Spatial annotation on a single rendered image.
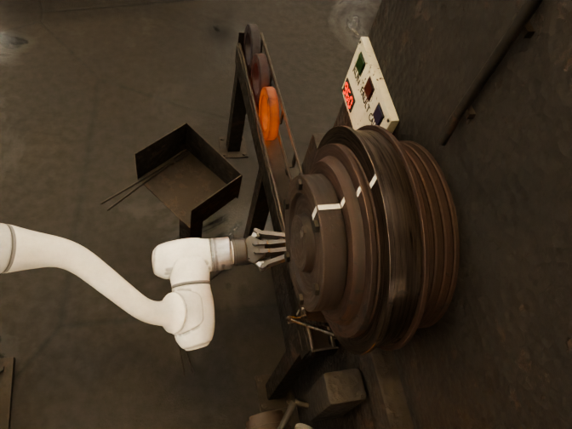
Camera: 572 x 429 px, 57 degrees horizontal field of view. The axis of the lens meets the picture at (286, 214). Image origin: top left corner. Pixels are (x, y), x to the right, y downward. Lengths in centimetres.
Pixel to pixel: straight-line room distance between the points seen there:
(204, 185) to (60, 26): 167
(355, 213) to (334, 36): 244
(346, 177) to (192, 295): 57
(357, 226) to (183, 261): 59
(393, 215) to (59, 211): 177
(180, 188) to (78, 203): 80
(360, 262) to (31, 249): 66
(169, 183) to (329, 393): 85
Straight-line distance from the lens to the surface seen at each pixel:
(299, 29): 329
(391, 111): 118
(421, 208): 92
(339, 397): 132
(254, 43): 205
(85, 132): 267
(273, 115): 177
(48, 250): 120
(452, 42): 101
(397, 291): 93
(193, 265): 139
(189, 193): 172
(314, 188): 99
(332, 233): 95
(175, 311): 134
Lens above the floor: 205
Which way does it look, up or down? 58 degrees down
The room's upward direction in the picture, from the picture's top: 19 degrees clockwise
